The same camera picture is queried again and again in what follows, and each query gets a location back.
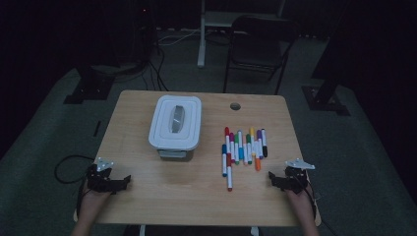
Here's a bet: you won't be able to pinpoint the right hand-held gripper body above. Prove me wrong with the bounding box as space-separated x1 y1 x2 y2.
283 157 316 195

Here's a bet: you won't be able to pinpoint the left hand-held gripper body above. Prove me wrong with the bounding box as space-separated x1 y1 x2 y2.
86 156 116 195

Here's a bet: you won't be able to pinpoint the orange marker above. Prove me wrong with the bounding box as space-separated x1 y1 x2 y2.
254 141 262 172

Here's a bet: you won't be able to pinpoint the black marker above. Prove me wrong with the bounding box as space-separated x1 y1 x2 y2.
261 128 268 158

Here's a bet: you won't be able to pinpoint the light blue marker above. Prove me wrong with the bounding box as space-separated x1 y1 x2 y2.
237 130 244 161

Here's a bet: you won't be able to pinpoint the dark green marker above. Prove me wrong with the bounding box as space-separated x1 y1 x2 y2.
246 134 253 165

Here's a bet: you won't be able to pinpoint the dark blue marker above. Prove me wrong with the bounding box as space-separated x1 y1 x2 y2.
221 144 228 178

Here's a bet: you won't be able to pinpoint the light green marker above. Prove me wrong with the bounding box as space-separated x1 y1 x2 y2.
233 134 240 166

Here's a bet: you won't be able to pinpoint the clear plastic storage box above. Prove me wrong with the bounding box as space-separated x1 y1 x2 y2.
156 147 195 162

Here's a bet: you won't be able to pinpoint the magenta marker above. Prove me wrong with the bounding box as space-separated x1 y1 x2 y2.
229 132 236 164

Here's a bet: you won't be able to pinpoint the white box lid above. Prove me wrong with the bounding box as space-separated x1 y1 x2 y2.
148 94 203 151

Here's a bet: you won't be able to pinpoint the person's left hand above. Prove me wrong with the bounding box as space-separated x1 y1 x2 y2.
79 183 112 214

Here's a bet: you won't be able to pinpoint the person's right hand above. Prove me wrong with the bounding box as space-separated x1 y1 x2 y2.
285 188 314 214

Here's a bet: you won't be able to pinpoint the black stand base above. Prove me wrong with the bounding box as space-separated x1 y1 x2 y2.
63 63 116 105
301 0 351 116

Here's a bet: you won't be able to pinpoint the black folding chair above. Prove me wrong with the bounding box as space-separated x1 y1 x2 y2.
223 14 299 96

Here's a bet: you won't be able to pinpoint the dark equipment tower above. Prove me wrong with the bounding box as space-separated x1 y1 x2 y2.
129 0 158 65

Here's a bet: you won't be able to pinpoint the black cable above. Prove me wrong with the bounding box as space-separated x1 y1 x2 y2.
53 154 96 217
303 176 340 236

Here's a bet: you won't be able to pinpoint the black floor cables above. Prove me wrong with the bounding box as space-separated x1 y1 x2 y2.
141 45 170 92

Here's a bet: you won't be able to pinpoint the white desk frame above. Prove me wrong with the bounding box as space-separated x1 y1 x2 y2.
196 0 287 69

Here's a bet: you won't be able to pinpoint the white floor cable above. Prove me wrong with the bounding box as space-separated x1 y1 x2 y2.
156 29 201 46

